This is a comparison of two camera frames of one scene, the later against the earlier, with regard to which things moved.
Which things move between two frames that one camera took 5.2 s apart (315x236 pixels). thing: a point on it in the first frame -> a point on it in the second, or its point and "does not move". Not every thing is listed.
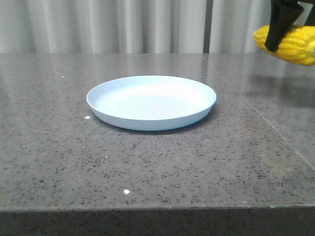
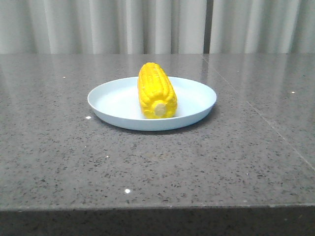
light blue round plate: (151, 103) does not move
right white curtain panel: (234, 22) does not move
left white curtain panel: (102, 26) does not move
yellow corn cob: (298, 46) -> (157, 96)
